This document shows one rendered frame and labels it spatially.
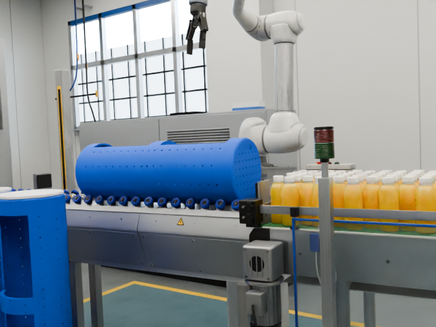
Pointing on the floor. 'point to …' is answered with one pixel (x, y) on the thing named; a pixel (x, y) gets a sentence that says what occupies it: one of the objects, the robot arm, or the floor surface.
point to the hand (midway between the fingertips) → (195, 48)
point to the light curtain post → (65, 130)
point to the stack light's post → (327, 252)
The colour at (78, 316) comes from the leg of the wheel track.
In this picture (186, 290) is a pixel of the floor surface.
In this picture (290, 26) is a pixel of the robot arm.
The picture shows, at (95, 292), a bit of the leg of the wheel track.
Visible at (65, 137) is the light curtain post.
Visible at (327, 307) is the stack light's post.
